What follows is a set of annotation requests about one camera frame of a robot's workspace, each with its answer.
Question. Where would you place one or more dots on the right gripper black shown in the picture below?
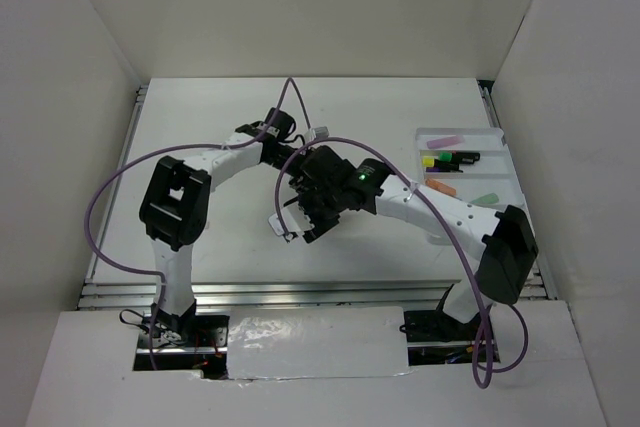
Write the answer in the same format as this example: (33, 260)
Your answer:
(321, 227)

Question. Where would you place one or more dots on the purple black highlighter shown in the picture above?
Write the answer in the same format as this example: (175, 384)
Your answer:
(442, 166)

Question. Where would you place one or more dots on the orange translucent highlighter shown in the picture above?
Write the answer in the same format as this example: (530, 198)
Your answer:
(440, 187)

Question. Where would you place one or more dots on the pink translucent highlighter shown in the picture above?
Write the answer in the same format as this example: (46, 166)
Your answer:
(445, 142)

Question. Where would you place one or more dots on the pale green highlighter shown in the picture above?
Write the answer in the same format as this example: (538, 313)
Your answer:
(487, 199)

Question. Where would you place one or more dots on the yellow black highlighter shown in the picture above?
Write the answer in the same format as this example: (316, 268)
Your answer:
(429, 162)

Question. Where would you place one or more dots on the green black highlighter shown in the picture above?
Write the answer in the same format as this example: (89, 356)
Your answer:
(452, 156)

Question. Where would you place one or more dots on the pink black highlighter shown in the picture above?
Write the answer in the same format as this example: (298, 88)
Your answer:
(465, 160)

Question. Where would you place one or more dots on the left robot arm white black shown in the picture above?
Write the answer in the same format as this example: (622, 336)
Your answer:
(175, 207)

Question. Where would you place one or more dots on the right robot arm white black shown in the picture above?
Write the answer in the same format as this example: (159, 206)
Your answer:
(497, 247)

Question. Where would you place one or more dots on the white foil cover panel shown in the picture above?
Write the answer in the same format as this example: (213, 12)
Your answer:
(316, 343)

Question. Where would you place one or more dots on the white compartment tray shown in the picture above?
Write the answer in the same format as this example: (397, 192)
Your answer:
(494, 172)

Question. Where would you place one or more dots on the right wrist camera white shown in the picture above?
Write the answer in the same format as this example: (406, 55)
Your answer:
(291, 223)

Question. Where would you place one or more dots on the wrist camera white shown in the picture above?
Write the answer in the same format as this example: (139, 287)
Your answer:
(316, 133)
(291, 223)

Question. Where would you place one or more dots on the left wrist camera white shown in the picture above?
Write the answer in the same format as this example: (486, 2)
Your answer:
(316, 133)

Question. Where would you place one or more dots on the aluminium frame rail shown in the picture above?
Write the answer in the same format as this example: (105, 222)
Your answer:
(223, 296)

